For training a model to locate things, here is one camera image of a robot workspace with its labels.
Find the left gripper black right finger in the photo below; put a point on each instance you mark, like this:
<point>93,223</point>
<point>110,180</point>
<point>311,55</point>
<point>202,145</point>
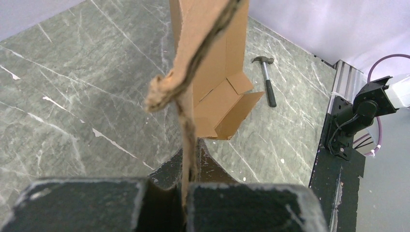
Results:
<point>229,206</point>

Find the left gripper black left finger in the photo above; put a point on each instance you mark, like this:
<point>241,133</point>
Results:
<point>121,204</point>

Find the brown cardboard box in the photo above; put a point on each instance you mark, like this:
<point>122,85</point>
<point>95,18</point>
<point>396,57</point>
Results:
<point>207,83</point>

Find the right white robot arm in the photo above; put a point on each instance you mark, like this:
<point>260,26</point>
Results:
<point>376,98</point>

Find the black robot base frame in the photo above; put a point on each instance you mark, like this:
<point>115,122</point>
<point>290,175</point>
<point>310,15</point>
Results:
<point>336,181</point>

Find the black handled claw hammer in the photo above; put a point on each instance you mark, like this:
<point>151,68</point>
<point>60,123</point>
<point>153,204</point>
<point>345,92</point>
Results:
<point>264,61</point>

